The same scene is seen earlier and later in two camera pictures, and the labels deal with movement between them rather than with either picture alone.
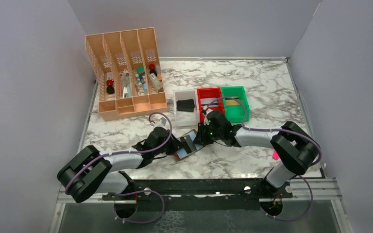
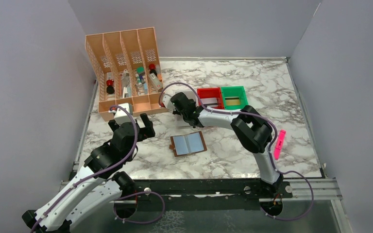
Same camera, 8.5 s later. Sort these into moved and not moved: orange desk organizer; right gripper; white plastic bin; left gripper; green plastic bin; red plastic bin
Moved: left gripper; right gripper
Not moved: green plastic bin; orange desk organizer; red plastic bin; white plastic bin
